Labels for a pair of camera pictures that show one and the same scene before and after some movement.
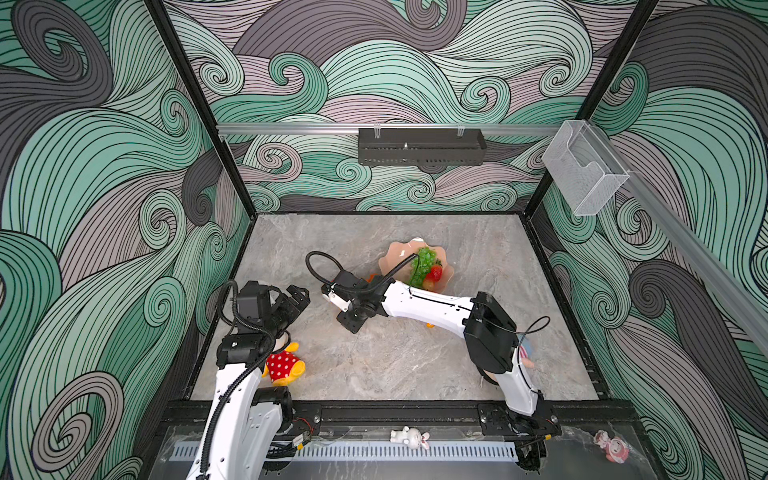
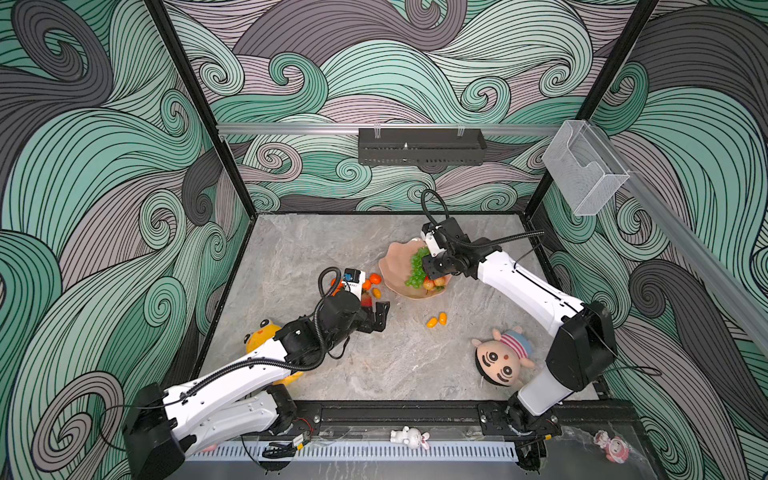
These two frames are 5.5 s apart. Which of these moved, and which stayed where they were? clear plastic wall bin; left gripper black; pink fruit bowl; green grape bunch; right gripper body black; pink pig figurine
Moved: right gripper body black; left gripper black
Stayed: pink pig figurine; green grape bunch; pink fruit bowl; clear plastic wall bin
